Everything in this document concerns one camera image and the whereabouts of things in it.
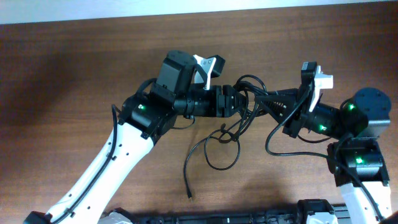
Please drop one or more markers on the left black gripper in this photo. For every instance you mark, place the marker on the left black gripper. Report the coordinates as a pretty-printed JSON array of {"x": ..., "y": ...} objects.
[{"x": 224, "y": 109}]

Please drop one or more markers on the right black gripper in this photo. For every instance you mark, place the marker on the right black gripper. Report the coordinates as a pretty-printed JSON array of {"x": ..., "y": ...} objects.
[{"x": 290, "y": 97}]

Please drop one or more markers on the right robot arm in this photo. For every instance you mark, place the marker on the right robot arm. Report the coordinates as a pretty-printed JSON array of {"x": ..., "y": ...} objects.
[{"x": 354, "y": 158}]

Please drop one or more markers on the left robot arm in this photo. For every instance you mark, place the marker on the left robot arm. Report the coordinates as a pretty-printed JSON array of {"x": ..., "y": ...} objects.
[{"x": 182, "y": 89}]

